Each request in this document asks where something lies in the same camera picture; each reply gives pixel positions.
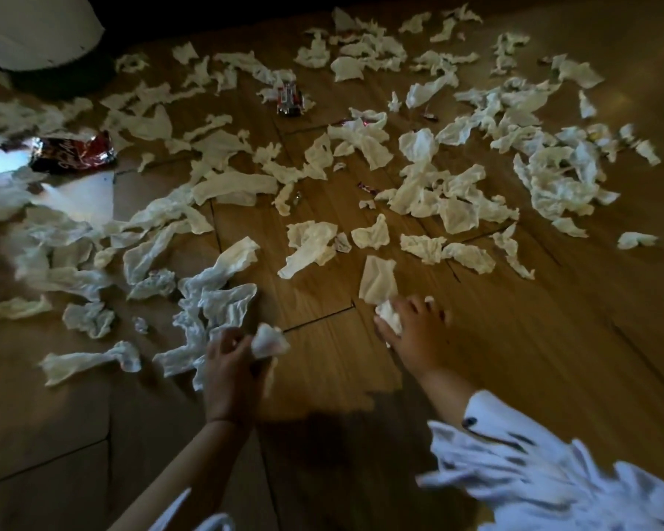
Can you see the person's left forearm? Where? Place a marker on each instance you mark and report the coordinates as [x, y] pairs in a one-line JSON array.
[[177, 475]]

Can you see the person's left hand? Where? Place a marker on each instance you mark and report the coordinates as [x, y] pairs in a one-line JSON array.
[[228, 384]]

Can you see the white paper sheet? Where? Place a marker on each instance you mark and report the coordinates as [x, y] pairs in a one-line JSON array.
[[83, 196]]

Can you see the red and white candy wrapper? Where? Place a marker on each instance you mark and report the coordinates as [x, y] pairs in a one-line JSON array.
[[289, 99]]

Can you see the person's right thumb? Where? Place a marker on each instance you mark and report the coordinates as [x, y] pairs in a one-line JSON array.
[[386, 331]]

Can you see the red foil snack bag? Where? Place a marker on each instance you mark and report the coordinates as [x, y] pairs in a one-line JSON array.
[[74, 152]]

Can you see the person's right forearm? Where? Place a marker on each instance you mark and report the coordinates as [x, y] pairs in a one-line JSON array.
[[440, 395]]

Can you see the person's right hand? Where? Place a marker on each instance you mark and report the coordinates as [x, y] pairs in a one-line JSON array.
[[420, 340]]

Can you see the person's left thumb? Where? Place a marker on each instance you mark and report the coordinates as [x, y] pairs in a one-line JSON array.
[[264, 369]]

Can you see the small red candy wrapper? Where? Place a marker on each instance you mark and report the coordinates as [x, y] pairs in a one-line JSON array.
[[429, 116], [366, 187]]

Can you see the tissue wad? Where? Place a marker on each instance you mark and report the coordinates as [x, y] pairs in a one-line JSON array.
[[269, 341], [390, 316]]

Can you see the white shirt sleeve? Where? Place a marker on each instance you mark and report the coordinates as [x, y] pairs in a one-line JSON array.
[[196, 517], [553, 472]]

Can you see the scatter of white tissues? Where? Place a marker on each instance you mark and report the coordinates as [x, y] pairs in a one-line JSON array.
[[227, 185]]

